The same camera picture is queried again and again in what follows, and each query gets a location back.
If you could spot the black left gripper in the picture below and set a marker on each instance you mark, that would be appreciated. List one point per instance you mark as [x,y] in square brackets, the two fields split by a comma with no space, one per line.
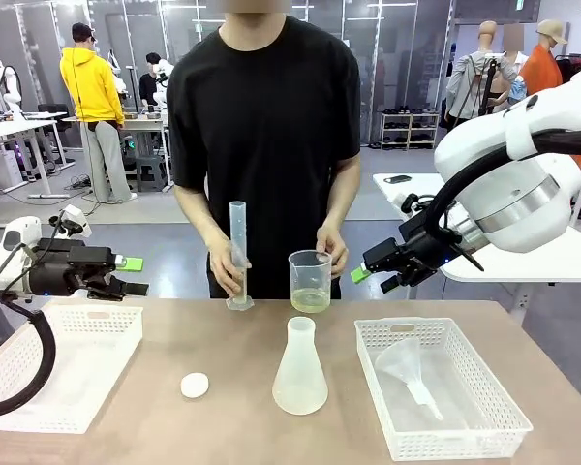
[63,266]

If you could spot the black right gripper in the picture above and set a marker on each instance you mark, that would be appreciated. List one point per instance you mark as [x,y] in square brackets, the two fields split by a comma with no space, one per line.
[416,252]

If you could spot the clear plastic beaker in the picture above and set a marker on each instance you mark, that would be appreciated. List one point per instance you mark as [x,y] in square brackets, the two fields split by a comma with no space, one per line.
[310,276]

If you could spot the clear plastic funnel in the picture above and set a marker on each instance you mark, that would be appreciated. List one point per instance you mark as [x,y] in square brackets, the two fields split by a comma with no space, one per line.
[399,361]

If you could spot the clear plastic graduated cylinder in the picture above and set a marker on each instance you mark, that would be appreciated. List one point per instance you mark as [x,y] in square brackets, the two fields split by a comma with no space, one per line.
[237,227]

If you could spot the translucent plastic conical flask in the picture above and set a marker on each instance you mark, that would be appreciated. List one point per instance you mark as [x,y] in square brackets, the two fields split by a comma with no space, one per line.
[300,378]

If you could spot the round white cap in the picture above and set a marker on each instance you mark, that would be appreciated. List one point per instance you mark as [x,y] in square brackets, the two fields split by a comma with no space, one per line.
[194,385]

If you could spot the translucent perforated plastic basket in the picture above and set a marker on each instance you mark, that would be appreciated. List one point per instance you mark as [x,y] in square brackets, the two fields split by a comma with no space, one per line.
[484,368]

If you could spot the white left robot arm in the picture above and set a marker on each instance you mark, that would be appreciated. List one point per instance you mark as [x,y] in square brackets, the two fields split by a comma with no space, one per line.
[19,232]

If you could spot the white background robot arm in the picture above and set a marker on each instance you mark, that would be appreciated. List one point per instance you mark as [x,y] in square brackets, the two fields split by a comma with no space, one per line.
[7,82]

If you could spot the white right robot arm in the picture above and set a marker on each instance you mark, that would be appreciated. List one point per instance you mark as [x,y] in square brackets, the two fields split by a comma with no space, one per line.
[513,194]

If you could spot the person's left forearm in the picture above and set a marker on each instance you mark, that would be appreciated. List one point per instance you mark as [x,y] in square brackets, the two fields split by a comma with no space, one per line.
[344,198]

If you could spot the person's right forearm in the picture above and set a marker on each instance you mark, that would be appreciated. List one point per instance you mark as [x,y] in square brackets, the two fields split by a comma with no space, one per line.
[198,213]

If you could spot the person's left hand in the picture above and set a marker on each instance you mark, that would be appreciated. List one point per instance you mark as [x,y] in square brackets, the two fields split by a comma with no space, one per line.
[336,247]

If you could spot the person's right hand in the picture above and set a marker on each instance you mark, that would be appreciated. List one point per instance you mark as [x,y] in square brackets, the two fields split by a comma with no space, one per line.
[225,266]

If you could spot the small black object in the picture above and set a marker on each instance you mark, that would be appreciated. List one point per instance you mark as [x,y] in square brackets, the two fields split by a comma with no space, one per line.
[397,179]

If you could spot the white perforated plastic basket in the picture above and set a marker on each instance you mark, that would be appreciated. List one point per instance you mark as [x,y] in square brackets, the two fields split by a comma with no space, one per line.
[77,368]

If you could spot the grey step stool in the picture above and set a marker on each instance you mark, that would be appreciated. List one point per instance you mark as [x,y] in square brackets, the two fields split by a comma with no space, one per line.
[150,174]

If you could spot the white shoe rack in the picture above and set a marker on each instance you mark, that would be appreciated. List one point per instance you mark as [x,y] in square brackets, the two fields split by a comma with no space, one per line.
[409,128]

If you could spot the cluttered white workbench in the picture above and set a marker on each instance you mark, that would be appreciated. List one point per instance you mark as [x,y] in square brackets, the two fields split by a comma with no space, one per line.
[140,123]

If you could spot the white desk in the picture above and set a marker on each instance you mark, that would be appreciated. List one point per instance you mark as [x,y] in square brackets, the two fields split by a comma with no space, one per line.
[9,131]

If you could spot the person in black T-shirt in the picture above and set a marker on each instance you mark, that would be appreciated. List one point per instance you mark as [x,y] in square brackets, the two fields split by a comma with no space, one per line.
[266,121]

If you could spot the seated person in black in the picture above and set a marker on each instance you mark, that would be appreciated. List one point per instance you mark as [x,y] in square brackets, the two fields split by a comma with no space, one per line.
[147,82]

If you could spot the person in yellow hoodie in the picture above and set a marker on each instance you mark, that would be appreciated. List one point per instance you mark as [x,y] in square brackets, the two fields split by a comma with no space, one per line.
[92,82]

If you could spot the white humanoid robot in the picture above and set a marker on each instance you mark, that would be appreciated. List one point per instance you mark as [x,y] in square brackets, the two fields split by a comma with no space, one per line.
[162,72]

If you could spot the black tripod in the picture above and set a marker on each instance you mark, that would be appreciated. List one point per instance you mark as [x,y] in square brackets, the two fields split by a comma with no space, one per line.
[488,87]

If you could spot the mannequin in grey shirt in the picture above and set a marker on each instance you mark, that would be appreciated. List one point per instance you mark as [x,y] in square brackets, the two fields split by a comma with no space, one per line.
[474,77]

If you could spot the person in white shirt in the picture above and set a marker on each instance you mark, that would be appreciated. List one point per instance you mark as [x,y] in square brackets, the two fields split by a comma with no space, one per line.
[515,58]

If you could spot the mannequin in orange with cap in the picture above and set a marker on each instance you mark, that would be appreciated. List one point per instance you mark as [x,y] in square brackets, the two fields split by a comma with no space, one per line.
[542,68]

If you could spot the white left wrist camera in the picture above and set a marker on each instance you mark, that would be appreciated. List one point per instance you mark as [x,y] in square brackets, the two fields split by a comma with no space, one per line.
[75,215]

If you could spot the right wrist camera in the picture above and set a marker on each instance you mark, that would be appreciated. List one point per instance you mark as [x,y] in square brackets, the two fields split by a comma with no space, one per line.
[409,202]

